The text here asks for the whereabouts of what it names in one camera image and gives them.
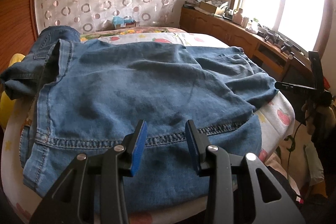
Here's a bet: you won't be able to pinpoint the cardboard box with blue cloth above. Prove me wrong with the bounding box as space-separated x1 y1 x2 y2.
112 16 139 30

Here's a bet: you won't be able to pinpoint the floral brown bedspread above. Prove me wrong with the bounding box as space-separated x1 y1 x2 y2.
80 26 186 43

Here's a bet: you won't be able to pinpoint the white strawberry print quilt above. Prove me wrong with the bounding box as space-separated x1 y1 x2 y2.
1 33 295 223

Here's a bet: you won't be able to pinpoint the person right hand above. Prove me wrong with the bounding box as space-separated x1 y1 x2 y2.
302 101 335 136

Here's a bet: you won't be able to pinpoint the cardboard box on cabinet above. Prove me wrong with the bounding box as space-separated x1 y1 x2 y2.
199 1 224 15

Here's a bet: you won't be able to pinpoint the blue denim jeans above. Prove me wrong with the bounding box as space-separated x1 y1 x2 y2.
1 26 277 212

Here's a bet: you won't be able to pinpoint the wooden wardrobe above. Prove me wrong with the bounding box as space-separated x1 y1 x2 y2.
1 0 38 71

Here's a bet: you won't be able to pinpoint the yellow Pikachu plush toy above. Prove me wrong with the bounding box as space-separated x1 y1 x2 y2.
0 53 25 129

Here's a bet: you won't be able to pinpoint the pink bottle on cabinet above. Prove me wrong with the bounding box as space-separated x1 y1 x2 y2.
232 8 243 26

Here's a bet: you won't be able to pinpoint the wooden side cabinet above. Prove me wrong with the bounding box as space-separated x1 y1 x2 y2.
179 7 313 87

